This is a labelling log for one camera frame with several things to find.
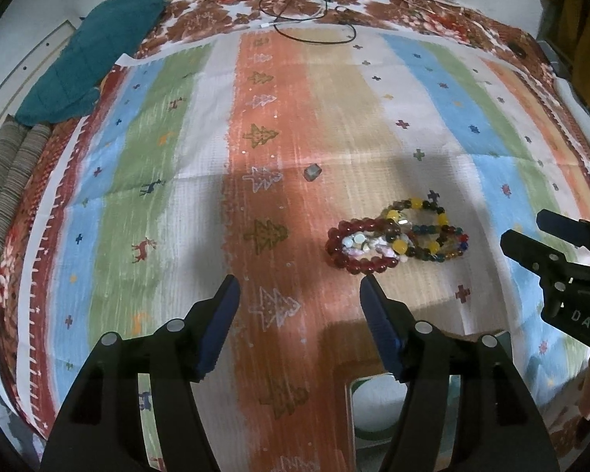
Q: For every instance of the green bangle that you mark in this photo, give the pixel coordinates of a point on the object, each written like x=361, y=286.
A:
x=373, y=433

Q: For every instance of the small black object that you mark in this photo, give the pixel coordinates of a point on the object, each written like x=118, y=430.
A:
x=516, y=50

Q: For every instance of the white wooden headboard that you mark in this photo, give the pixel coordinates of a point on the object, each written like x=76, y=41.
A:
x=29, y=69

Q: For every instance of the striped printed cloth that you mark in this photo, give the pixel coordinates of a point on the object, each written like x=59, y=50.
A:
x=324, y=108

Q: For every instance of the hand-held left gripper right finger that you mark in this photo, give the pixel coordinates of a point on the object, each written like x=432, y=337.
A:
x=381, y=324

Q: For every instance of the yellow hanging cloth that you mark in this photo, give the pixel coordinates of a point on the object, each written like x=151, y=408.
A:
x=585, y=34

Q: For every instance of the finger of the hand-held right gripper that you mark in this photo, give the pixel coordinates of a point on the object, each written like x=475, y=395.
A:
x=531, y=253
x=563, y=228

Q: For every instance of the teal quilted cushion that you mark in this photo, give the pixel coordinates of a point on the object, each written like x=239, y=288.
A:
x=98, y=59

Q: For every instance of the white padded object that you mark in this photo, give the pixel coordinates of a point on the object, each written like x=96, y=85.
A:
x=585, y=118

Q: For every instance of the small grey cube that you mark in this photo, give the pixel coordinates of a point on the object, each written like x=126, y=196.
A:
x=313, y=172

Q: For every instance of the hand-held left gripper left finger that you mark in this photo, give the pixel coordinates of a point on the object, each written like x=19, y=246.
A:
x=221, y=324

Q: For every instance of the brown striped pillow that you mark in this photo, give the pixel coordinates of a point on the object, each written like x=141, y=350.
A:
x=27, y=167
x=2, y=167

